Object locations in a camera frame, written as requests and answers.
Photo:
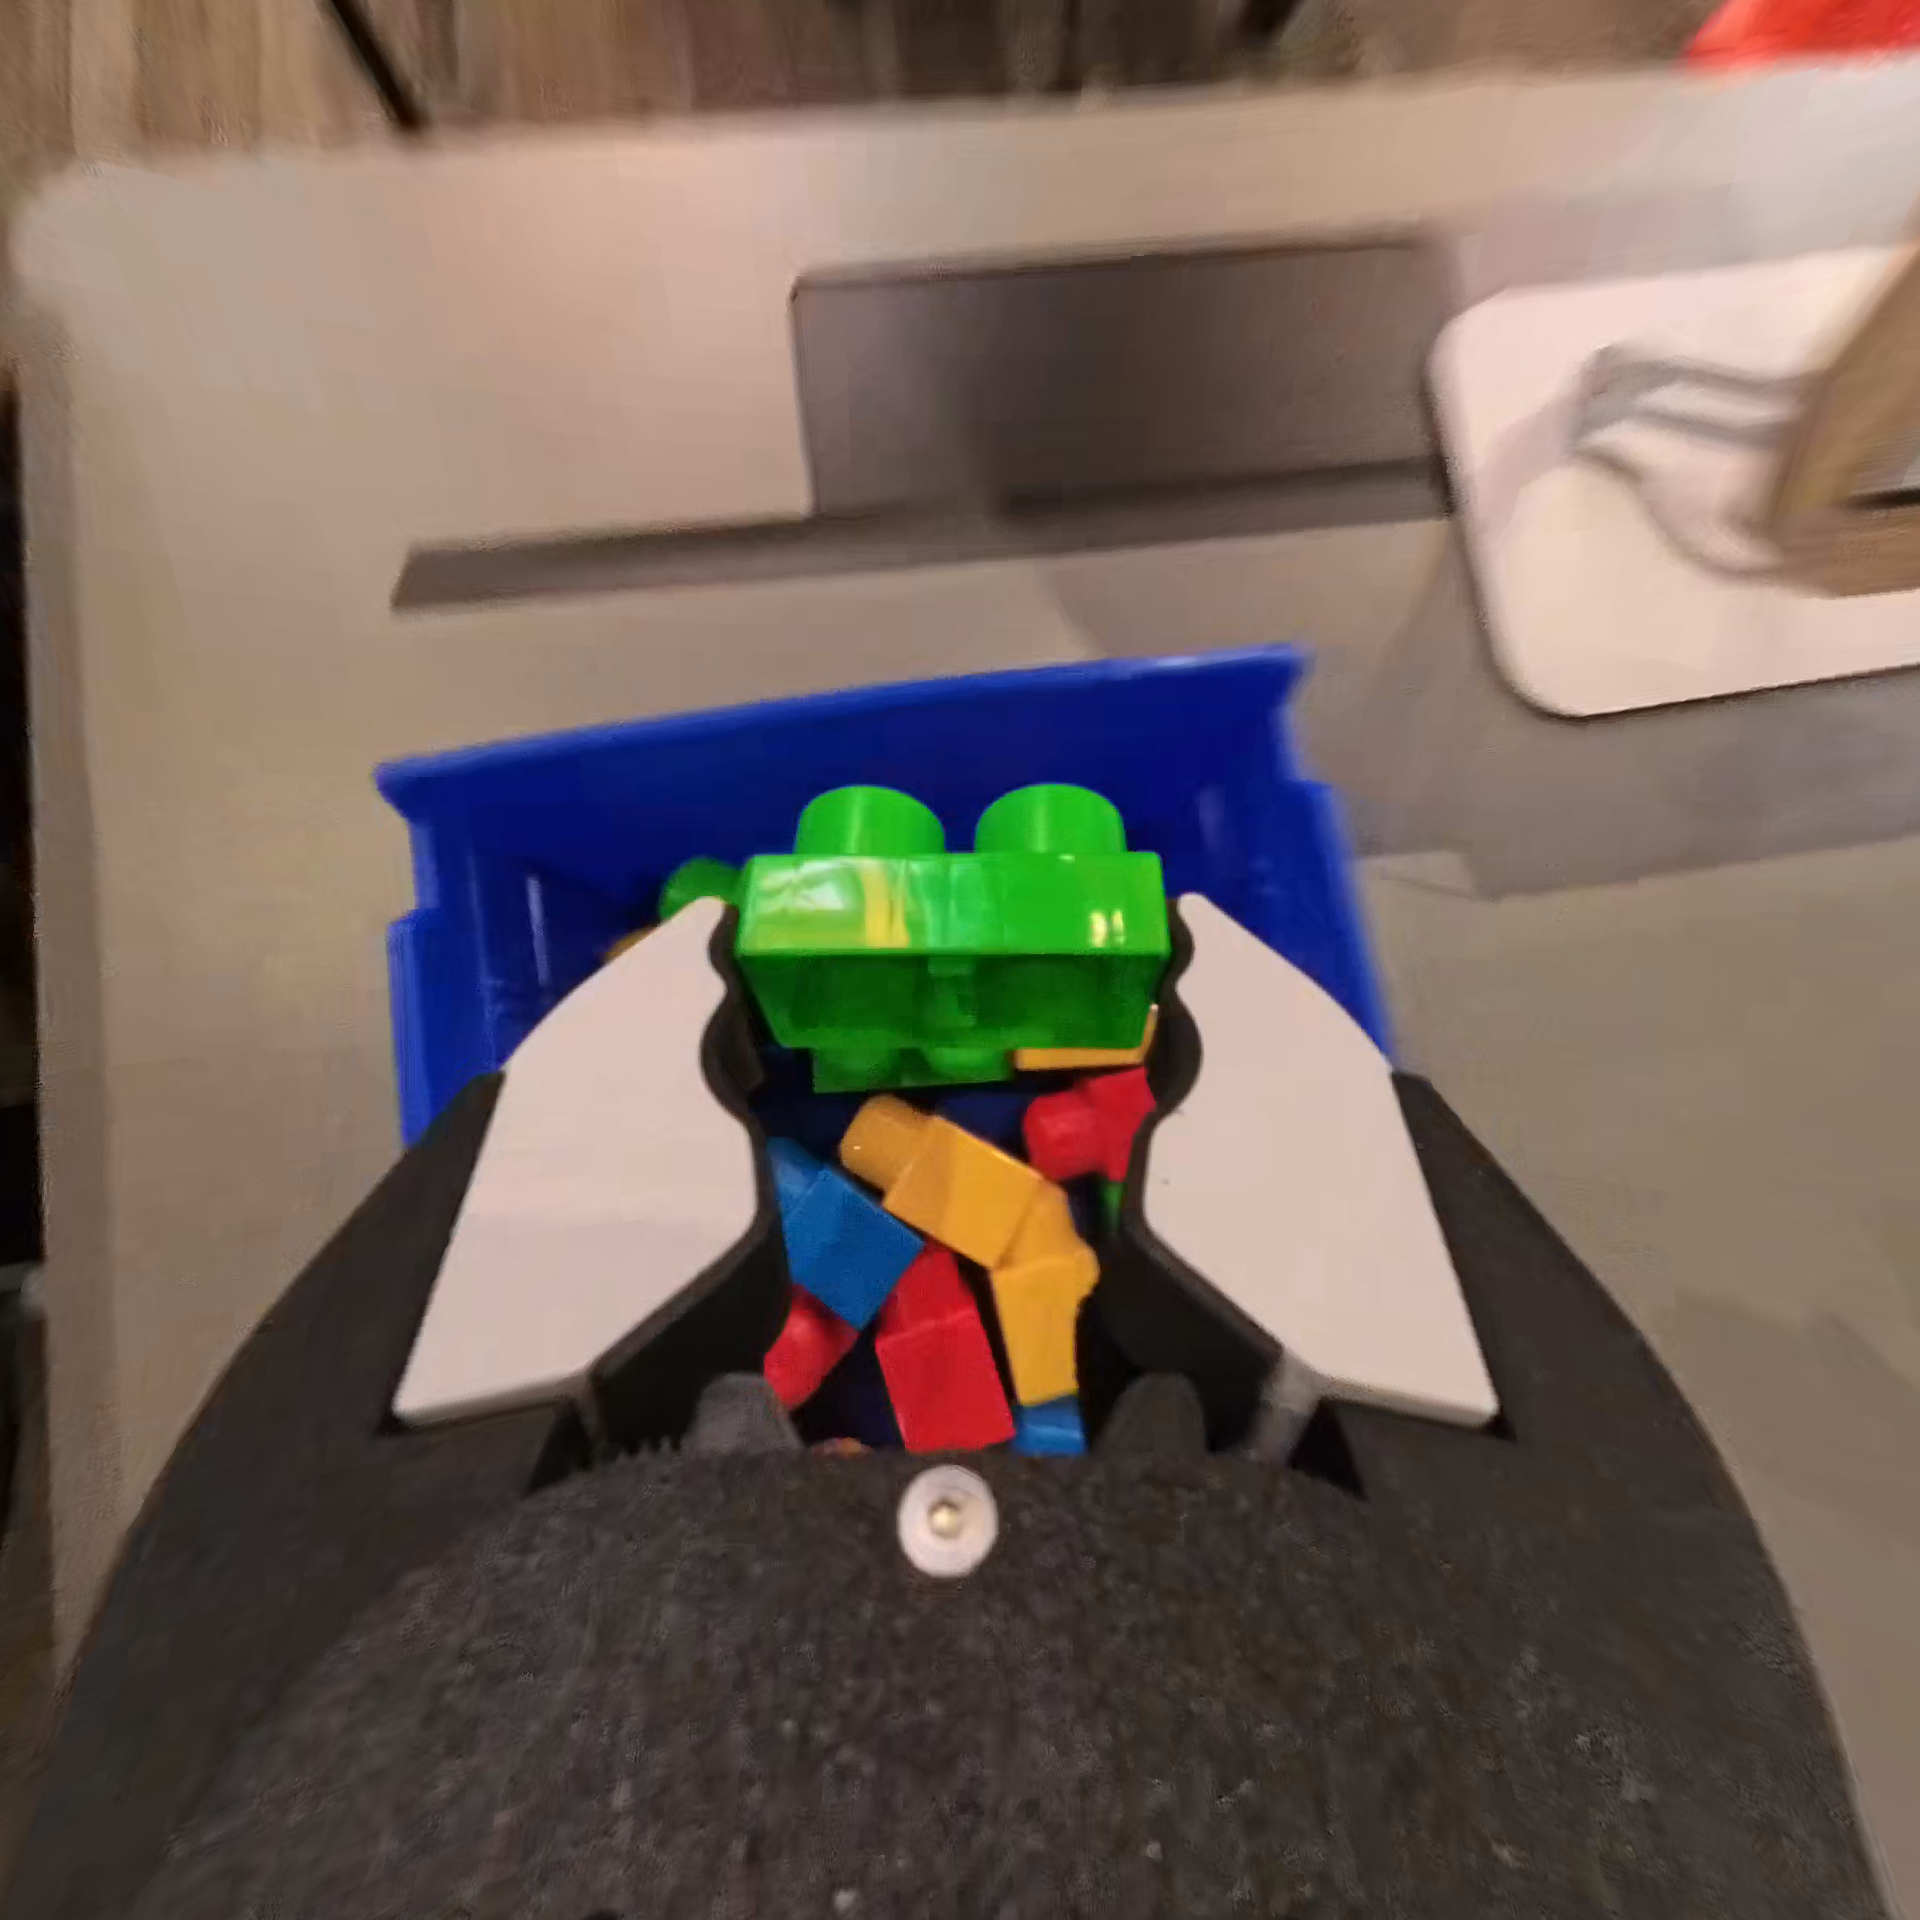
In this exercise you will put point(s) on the pile of mixed toy blocks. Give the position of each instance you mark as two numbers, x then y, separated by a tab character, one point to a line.
960	1184

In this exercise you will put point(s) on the blue plastic storage bin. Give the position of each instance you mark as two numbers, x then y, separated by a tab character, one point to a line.
900	734

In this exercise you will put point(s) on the green two-stud toy block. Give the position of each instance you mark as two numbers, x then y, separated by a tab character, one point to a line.
960	930

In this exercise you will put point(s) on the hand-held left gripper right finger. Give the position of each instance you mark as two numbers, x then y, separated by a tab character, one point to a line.
1304	1200

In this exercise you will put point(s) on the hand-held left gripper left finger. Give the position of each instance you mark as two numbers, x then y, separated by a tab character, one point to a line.
585	1200

